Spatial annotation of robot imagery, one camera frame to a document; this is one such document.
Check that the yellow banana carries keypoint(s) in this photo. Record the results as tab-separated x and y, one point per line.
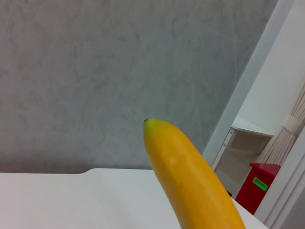
190	181

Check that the white shelf unit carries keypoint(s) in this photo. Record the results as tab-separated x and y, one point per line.
240	148

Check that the green label sticker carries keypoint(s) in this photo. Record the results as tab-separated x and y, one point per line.
259	183

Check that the beige curtain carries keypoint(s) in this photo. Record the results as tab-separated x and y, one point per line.
276	145

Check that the red storage bin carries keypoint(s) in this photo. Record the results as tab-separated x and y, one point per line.
250	198

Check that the beige curtain tieback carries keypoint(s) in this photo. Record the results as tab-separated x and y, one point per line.
291	125

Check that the white frame post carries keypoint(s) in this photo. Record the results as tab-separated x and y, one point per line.
283	190
245	81

